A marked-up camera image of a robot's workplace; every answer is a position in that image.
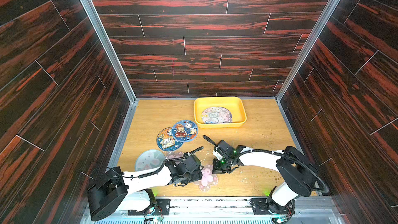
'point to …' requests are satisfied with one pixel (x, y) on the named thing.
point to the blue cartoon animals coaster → (166, 141)
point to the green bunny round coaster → (149, 159)
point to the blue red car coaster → (184, 130)
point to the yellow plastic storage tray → (235, 104)
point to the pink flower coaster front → (209, 178)
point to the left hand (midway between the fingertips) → (201, 178)
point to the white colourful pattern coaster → (216, 114)
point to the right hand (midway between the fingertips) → (213, 170)
